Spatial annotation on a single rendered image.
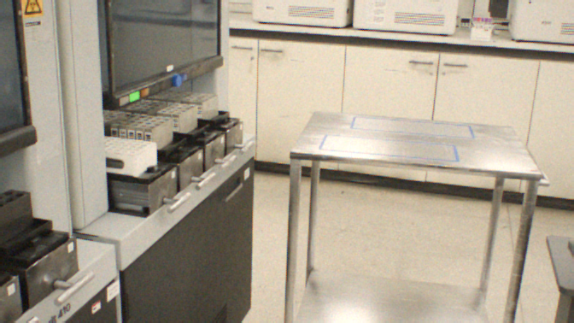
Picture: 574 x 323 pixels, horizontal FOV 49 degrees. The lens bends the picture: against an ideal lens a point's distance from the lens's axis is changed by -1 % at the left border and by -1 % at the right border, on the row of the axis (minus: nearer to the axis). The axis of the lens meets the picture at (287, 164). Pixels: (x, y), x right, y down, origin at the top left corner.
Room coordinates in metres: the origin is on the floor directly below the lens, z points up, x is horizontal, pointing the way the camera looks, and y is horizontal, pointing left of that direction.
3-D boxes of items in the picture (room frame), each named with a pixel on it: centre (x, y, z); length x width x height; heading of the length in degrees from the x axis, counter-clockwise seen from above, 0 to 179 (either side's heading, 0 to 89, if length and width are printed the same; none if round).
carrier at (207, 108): (1.77, 0.24, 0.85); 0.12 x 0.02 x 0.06; 164
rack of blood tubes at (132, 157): (1.36, 0.45, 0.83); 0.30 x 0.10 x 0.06; 75
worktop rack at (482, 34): (3.44, -1.03, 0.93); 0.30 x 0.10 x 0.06; 159
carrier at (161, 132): (1.48, 0.32, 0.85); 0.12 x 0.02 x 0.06; 165
